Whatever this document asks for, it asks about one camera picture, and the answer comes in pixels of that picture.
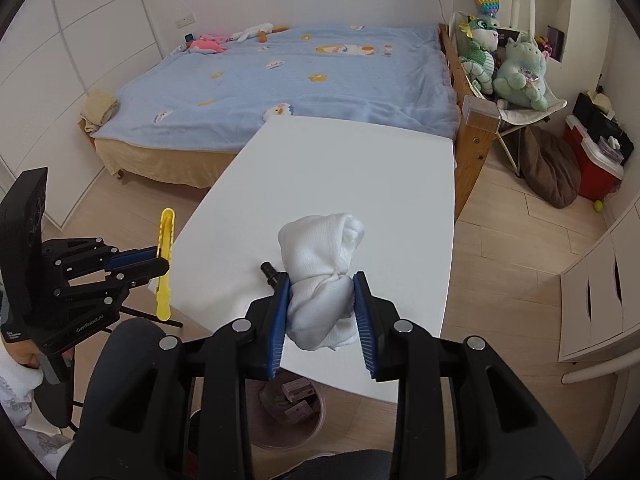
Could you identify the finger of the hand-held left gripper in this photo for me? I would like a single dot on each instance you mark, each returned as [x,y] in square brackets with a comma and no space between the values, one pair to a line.
[150,268]
[135,256]

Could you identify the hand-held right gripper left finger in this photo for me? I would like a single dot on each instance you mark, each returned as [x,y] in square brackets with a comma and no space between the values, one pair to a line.
[280,320]

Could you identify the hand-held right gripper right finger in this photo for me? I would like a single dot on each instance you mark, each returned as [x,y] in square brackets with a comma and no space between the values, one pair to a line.
[362,325]

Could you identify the yellow plastic clip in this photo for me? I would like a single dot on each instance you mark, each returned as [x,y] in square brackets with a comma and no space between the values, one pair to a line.
[165,300]

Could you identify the white medicine box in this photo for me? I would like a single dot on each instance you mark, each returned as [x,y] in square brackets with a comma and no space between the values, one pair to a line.
[297,411]
[297,389]

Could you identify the white sock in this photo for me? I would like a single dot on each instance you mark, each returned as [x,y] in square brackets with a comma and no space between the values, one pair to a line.
[320,260]

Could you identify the pink waste bin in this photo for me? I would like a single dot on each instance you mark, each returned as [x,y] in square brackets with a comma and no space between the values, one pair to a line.
[300,436]

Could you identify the person's left forearm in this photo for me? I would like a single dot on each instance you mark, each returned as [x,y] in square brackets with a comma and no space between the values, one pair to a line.
[20,410]

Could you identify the person's left hand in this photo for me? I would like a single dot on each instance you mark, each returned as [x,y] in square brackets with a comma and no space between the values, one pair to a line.
[22,357]

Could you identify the black metal stand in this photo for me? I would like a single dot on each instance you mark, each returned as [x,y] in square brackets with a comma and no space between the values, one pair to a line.
[150,316]

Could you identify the yellow bed skirt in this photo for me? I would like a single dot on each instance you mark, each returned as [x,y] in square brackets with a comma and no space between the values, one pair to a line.
[165,162]

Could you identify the beige folded blanket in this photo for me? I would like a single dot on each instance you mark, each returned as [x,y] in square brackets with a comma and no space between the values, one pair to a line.
[100,110]

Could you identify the person's right leg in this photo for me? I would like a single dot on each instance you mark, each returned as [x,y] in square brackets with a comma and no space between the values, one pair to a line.
[350,465]

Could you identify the white wardrobe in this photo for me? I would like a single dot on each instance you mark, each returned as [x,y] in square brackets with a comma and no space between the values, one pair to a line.
[75,60]

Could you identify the pink fish plush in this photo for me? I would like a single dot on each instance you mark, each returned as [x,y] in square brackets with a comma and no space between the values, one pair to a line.
[207,45]

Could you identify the bed with blue sheet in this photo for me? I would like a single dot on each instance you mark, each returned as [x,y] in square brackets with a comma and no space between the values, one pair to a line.
[300,90]

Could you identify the white desk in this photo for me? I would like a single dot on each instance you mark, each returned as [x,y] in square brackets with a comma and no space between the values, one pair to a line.
[600,369]

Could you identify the clear corner guard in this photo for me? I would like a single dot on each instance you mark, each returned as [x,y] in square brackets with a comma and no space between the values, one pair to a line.
[480,112]

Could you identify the brown beanbag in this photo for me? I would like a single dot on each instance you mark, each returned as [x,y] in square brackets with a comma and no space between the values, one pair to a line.
[550,170]

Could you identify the white drawer unit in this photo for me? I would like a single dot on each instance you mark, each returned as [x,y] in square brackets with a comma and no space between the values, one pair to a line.
[605,300]

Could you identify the white goose plush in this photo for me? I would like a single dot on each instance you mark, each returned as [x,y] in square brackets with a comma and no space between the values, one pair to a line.
[255,32]

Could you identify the white folding chair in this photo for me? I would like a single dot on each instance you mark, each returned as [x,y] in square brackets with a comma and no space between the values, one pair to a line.
[530,116]

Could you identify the red cooler box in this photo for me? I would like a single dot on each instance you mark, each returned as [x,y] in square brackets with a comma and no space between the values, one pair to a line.
[592,175]

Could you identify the teal dinosaur plush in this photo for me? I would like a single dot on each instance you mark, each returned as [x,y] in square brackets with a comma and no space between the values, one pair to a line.
[520,75]

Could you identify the green dragon plush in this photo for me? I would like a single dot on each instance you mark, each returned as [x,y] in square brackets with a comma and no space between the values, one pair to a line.
[480,52]

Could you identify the black bags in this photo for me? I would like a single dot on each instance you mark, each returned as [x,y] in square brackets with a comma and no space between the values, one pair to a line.
[600,120]

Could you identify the black paper bag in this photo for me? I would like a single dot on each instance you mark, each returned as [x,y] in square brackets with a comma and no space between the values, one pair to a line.
[507,37]

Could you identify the beige hat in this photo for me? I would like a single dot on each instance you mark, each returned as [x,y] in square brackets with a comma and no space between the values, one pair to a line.
[600,100]

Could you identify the dark purple book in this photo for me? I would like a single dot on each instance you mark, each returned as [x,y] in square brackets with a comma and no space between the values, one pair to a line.
[555,42]

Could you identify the rainbow pop bag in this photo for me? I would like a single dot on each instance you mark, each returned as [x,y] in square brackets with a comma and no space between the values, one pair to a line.
[487,2]

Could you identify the wooden bed frame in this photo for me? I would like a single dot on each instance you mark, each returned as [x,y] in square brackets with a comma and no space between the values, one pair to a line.
[470,160]

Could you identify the white wall socket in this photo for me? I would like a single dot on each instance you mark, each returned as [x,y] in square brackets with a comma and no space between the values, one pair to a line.
[184,21]

